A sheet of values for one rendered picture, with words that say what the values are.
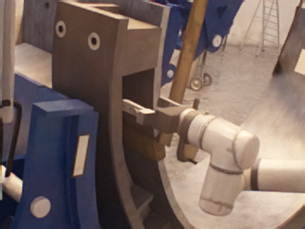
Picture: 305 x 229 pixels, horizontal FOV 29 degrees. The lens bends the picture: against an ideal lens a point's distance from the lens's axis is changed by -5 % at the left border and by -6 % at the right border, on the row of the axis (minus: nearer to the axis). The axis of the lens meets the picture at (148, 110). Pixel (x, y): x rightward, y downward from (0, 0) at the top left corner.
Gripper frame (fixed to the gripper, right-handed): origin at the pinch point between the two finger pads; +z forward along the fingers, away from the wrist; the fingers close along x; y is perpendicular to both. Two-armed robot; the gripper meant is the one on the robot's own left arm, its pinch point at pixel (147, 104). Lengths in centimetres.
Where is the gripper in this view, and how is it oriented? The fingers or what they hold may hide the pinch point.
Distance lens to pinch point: 158.5
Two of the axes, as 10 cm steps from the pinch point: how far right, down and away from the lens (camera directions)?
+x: -6.7, 0.7, -7.4
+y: 2.0, -9.4, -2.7
